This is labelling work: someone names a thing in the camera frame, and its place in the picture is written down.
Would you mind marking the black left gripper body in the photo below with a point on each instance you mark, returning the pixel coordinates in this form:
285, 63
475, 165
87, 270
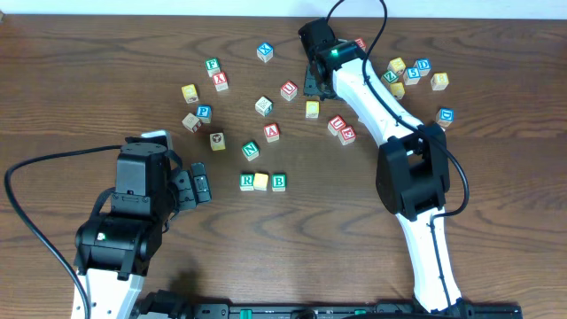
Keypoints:
190, 187

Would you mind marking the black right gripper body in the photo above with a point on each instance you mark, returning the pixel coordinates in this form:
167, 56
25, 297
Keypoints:
316, 82

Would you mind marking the green R block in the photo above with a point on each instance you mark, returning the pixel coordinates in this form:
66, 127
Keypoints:
246, 182

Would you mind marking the yellow O block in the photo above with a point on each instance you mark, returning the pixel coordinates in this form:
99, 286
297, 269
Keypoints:
260, 181

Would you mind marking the green B block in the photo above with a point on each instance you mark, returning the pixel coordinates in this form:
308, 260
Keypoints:
278, 182

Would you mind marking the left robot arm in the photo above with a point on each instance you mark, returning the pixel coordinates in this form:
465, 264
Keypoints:
127, 223

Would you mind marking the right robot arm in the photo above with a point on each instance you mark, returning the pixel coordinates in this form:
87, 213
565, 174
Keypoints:
413, 160

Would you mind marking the yellow block centre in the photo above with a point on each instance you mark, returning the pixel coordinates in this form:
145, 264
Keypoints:
312, 109

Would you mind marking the red U block upper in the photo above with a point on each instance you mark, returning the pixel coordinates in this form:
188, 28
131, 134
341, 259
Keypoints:
289, 91

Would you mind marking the red u block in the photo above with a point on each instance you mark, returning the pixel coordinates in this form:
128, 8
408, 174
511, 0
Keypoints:
336, 124
289, 91

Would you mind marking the red U block lower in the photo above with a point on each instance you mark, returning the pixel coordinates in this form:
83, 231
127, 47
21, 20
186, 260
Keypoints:
336, 124

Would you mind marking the red H block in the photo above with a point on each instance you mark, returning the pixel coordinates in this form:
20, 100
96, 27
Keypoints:
361, 43

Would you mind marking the yellow picture block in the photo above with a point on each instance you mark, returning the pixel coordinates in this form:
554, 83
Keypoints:
217, 141

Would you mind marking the plain wood green-sided block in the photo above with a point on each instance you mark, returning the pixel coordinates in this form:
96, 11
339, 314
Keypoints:
264, 106

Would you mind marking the blue X block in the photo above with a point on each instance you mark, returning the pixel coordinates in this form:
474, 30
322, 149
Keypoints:
265, 52

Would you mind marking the red E block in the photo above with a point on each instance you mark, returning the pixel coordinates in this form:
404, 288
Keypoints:
346, 135

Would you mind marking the plain wood red-sided block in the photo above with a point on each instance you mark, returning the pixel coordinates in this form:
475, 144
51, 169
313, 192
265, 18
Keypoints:
191, 122

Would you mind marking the red A block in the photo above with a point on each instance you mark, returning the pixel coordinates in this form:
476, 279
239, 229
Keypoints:
271, 132

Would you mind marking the green Z block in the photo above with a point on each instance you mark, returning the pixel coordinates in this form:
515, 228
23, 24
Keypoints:
389, 78

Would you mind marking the green N block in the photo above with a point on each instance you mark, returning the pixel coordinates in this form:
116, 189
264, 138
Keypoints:
251, 151

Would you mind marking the yellow block top right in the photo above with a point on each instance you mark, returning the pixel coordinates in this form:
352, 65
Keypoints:
397, 66

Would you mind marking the yellow block below Z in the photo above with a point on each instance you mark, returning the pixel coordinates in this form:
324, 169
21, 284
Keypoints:
397, 90

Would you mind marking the blue P block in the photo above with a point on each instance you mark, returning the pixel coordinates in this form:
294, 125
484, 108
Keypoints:
204, 113

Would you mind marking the blue 5 block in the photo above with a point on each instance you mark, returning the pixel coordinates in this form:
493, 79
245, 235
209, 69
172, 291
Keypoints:
411, 76

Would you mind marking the yellow block far left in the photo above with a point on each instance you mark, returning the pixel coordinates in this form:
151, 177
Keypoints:
190, 93

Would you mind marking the blue D block upper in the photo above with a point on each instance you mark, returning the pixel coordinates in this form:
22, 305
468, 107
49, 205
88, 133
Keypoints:
423, 65

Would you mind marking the blue d block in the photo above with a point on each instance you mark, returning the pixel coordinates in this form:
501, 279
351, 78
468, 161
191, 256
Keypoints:
445, 117
423, 65

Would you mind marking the green F block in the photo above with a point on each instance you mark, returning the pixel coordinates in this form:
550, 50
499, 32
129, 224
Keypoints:
212, 66

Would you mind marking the yellow 8 block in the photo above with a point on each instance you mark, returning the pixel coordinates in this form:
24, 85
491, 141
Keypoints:
439, 81

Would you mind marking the blue D block lower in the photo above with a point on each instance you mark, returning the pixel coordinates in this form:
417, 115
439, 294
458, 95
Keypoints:
445, 117

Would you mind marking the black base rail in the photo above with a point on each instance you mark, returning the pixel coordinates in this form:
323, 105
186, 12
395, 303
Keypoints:
168, 305

